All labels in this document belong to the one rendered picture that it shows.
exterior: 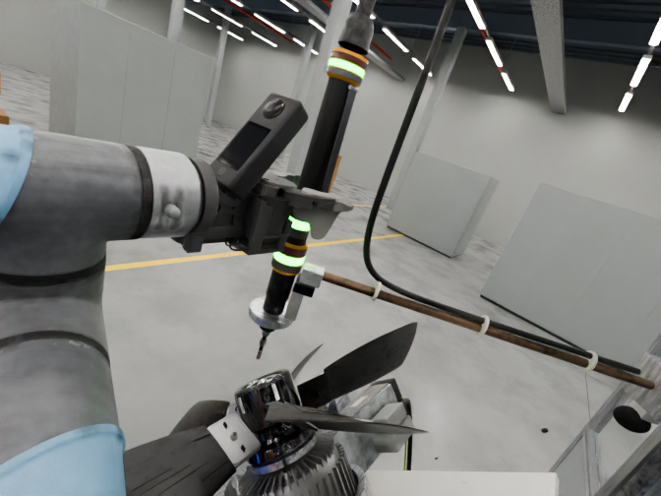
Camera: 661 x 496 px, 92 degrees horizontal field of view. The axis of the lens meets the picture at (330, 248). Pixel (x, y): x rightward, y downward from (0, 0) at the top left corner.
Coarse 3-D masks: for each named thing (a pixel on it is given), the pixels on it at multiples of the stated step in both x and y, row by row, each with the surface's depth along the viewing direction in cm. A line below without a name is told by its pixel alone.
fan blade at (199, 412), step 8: (192, 408) 84; (200, 408) 80; (208, 408) 77; (216, 408) 74; (224, 408) 72; (184, 416) 83; (192, 416) 79; (200, 416) 76; (208, 416) 73; (216, 416) 72; (224, 416) 70; (176, 424) 82; (184, 424) 78; (192, 424) 75; (200, 424) 73; (208, 424) 72; (176, 432) 78
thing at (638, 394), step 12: (648, 360) 49; (660, 360) 49; (648, 372) 48; (660, 372) 47; (624, 384) 51; (660, 384) 46; (636, 396) 49; (648, 396) 47; (660, 396) 46; (648, 408) 47; (660, 408) 46; (660, 420) 46
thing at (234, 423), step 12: (228, 420) 60; (240, 420) 61; (216, 432) 58; (228, 432) 58; (240, 432) 59; (228, 444) 56; (240, 444) 57; (252, 444) 58; (228, 456) 54; (240, 456) 55
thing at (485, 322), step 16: (448, 0) 34; (448, 16) 34; (432, 48) 36; (432, 64) 36; (416, 96) 37; (400, 128) 39; (400, 144) 39; (384, 176) 41; (384, 192) 41; (368, 224) 43; (368, 240) 43; (368, 256) 44; (400, 288) 45; (432, 304) 46; (480, 320) 46; (480, 336) 46; (528, 336) 46; (576, 352) 46; (592, 352) 47; (592, 368) 46; (624, 368) 47
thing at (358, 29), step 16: (368, 0) 34; (352, 16) 34; (368, 16) 35; (352, 32) 35; (368, 32) 35; (352, 48) 38; (368, 48) 36; (272, 272) 45; (272, 288) 45; (288, 288) 46; (272, 304) 46
